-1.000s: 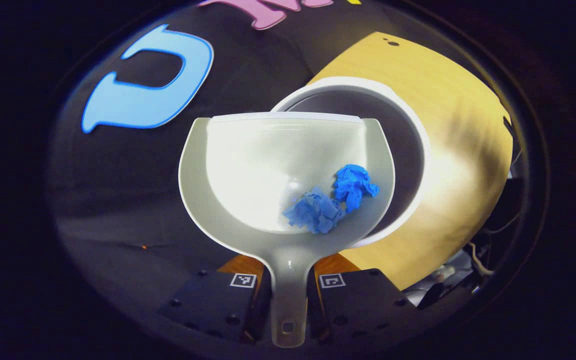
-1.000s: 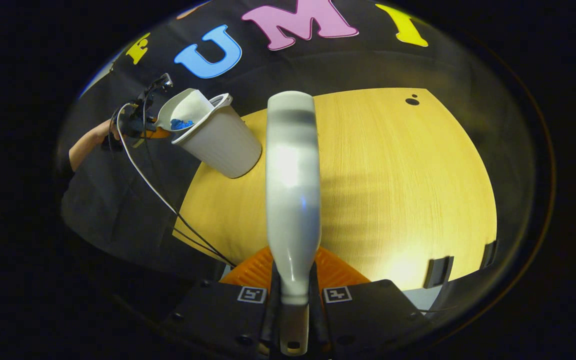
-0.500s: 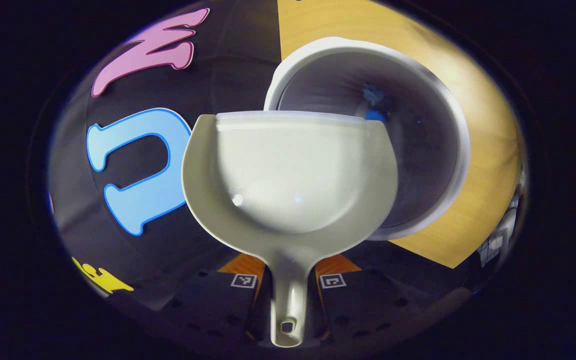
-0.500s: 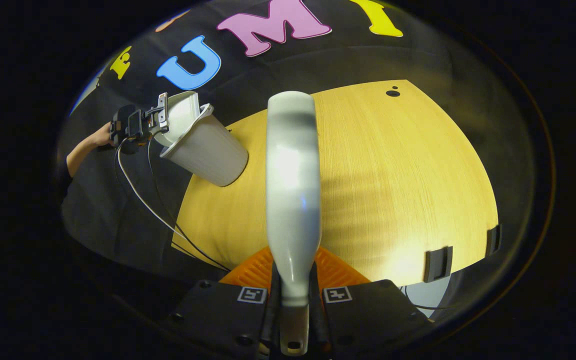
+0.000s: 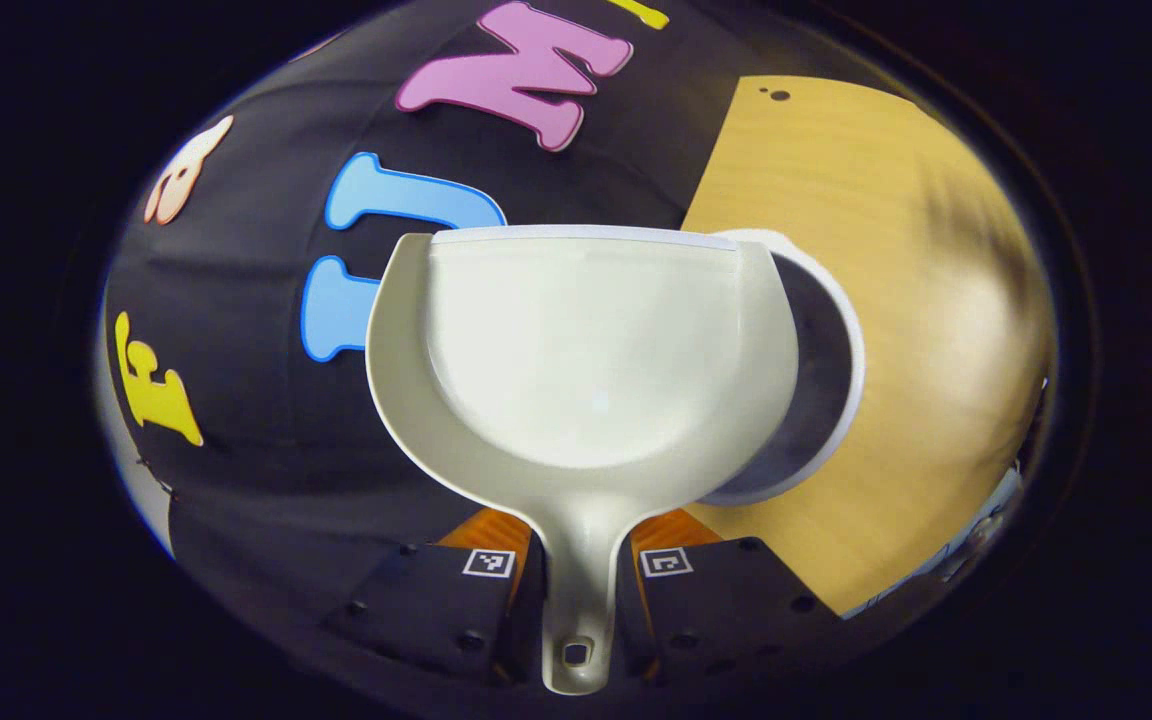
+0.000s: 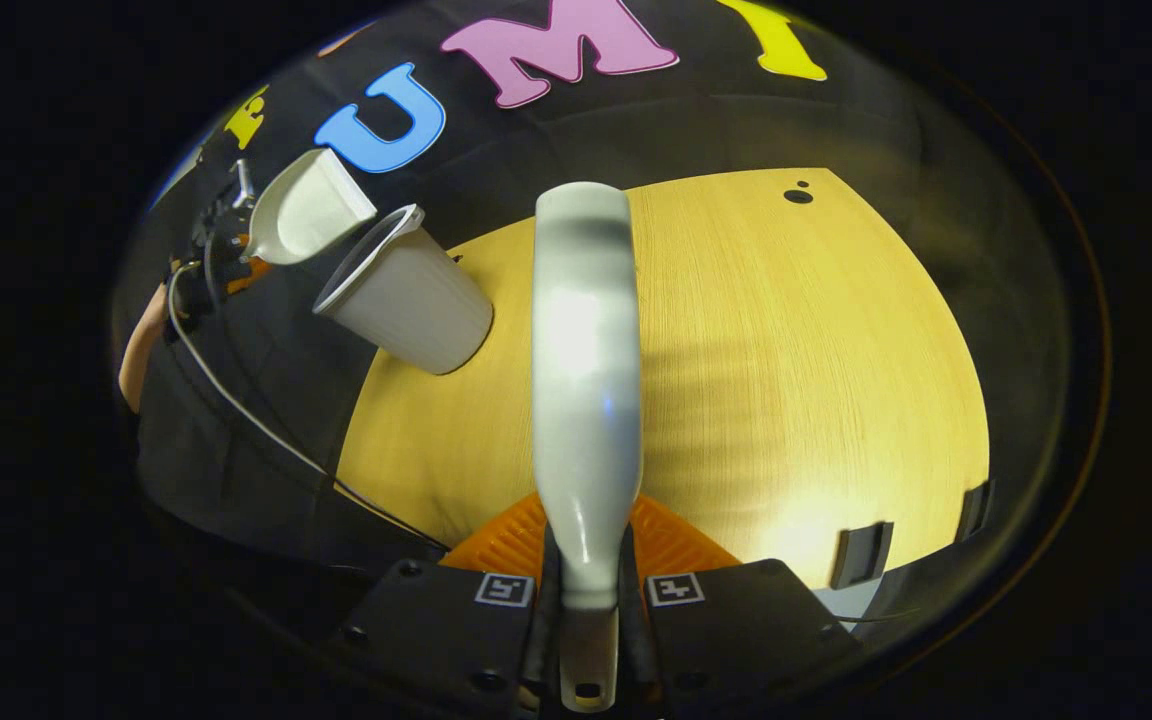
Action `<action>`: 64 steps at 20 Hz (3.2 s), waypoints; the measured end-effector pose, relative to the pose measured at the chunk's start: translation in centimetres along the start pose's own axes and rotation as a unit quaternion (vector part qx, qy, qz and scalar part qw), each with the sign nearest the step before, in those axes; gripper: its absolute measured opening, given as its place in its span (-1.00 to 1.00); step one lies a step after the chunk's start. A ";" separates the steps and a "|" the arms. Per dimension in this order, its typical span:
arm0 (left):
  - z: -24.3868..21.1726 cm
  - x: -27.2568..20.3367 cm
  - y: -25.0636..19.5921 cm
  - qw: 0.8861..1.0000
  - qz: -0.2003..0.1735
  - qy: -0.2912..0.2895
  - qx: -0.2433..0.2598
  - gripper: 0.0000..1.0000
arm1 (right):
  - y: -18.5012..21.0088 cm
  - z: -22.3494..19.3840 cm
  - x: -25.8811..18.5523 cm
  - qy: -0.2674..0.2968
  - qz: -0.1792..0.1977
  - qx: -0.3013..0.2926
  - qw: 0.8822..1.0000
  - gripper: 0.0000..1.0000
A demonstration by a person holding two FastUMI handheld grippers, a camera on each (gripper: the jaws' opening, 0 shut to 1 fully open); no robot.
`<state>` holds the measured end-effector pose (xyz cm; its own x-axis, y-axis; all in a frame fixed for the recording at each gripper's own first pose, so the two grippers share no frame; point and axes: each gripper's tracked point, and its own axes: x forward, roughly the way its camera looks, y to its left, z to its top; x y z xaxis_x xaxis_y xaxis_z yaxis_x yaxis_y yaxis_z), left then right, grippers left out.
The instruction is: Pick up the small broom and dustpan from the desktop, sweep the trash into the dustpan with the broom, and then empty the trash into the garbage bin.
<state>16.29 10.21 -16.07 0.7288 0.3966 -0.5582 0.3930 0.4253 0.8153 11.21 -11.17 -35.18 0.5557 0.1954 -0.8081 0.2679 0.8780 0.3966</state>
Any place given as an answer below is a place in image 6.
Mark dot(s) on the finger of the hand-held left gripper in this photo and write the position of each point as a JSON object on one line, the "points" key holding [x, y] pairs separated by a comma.
{"points": [[246, 275]]}

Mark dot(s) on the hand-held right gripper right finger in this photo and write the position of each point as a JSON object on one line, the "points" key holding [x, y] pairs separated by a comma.
{"points": [[746, 625]]}

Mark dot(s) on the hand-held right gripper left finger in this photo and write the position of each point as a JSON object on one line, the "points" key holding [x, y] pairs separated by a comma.
{"points": [[436, 625]]}

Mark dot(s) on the white dustpan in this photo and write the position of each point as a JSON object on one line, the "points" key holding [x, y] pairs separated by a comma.
{"points": [[311, 205]]}

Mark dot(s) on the grey garbage bin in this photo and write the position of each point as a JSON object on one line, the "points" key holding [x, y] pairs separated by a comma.
{"points": [[416, 300]]}

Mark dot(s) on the small white broom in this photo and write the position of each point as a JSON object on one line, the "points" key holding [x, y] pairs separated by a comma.
{"points": [[586, 350]]}

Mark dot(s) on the black desk bracket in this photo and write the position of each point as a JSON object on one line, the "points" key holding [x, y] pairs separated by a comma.
{"points": [[976, 510], [861, 553]]}

